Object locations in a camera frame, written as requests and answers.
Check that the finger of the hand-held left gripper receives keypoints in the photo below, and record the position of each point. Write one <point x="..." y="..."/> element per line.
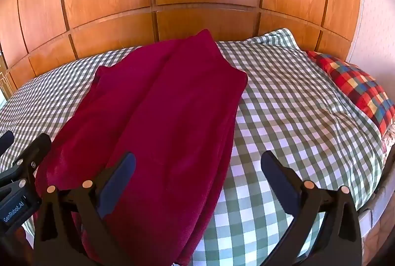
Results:
<point x="6" y="141"/>
<point x="29" y="161"/>

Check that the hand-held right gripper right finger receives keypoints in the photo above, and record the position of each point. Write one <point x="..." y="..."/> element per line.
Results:
<point x="282" y="182"/>

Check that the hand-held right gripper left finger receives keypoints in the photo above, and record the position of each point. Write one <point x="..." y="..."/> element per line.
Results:
<point x="118" y="182"/>

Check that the dark red fleece garment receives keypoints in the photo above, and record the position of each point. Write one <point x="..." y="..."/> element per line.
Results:
<point x="160" y="136"/>

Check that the green checked bedspread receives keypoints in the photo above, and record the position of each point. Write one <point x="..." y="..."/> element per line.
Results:
<point x="296" y="117"/>

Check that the floral patterned cloth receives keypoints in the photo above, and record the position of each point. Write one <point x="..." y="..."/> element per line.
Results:
<point x="389" y="139"/>

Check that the multicoloured checked pillow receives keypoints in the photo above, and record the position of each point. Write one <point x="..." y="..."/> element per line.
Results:
<point x="355" y="83"/>

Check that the wooden bed frame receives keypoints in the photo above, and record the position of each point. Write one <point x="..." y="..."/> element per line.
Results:
<point x="378" y="201"/>

